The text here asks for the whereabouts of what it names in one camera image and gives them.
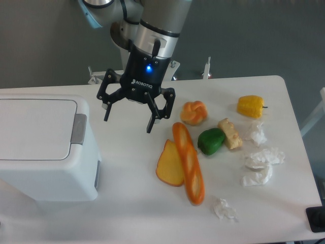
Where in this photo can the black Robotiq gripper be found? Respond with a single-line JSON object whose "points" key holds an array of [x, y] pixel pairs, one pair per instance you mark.
{"points": [[144, 73]]}

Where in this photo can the white push-lid trash can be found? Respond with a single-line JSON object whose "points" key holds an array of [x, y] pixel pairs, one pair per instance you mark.
{"points": [[48, 149]]}

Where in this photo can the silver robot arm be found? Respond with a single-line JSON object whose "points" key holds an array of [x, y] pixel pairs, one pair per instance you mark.
{"points": [[148, 31]]}

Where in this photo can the round knotted bread roll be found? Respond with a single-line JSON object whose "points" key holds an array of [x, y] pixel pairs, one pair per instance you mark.
{"points": [[193, 113]]}

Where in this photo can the yellow bread slice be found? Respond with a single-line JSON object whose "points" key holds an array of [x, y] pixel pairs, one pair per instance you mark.
{"points": [[169, 168]]}

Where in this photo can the green bell pepper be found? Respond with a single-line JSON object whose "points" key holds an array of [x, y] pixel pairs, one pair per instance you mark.
{"points": [[210, 141]]}

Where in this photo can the orange baguette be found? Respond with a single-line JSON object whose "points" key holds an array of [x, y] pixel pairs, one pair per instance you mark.
{"points": [[193, 179]]}

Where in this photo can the beige pastry bar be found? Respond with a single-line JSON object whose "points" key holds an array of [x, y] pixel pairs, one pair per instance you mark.
{"points": [[232, 138]]}

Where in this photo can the yellow bell pepper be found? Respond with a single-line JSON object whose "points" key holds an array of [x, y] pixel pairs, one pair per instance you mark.
{"points": [[251, 106]]}

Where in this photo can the crumpled white tissue upper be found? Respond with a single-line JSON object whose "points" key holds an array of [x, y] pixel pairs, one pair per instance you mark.
{"points": [[256, 134]]}

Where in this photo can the small crumpled white tissue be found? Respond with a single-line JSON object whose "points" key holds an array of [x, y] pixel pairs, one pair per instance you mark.
{"points": [[223, 210]]}

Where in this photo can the crumpled white tissue middle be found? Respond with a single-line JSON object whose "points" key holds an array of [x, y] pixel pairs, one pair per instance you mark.
{"points": [[264, 158]]}

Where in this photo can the crumpled white tissue lower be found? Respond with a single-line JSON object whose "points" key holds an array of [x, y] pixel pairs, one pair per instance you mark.
{"points": [[257, 178]]}

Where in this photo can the black device at edge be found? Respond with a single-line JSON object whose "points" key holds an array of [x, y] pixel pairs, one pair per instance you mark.
{"points": [[315, 216]]}

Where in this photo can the white metal base frame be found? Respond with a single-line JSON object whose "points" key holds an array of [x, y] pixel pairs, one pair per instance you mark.
{"points": [[97, 77]]}

